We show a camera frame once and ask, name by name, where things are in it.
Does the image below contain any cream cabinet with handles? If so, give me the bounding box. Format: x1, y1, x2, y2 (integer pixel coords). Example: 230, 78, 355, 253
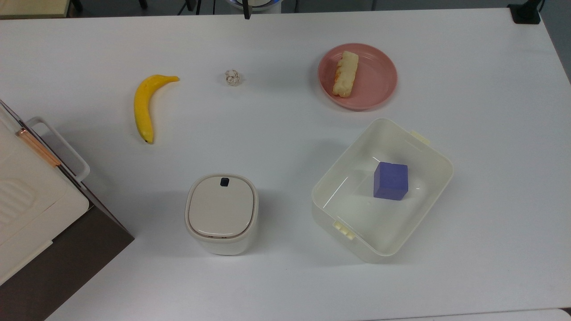
0, 100, 90, 286

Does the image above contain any cream plastic container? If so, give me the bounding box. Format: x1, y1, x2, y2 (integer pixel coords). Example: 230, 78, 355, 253
311, 118, 455, 263

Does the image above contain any wooden side table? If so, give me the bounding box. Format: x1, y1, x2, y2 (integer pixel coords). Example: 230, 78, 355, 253
0, 0, 72, 19

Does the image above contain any purple cube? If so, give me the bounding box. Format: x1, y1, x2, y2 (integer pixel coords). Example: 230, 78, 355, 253
373, 161, 409, 201

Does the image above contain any cream lidded trash can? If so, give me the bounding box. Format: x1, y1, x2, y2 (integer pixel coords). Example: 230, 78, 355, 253
185, 173, 259, 256

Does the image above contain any toasted bread piece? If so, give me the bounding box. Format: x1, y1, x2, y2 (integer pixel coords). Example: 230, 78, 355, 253
332, 50, 360, 99

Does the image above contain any black table clamp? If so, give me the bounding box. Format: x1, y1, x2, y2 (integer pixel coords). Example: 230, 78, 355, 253
508, 0, 542, 25

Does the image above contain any white drawer handle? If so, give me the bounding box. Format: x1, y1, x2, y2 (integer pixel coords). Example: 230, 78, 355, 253
26, 117, 91, 181

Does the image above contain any copper cabinet door handle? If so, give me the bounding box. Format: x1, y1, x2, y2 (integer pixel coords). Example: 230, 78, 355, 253
16, 128, 61, 168

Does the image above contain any pink plate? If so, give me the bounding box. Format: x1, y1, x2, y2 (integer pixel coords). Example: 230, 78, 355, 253
318, 43, 398, 111

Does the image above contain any yellow banana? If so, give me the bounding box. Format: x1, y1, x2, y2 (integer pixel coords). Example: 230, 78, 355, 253
134, 74, 180, 144

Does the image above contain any dark brown drawer box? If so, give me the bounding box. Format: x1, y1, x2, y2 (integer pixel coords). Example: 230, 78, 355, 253
0, 100, 135, 321

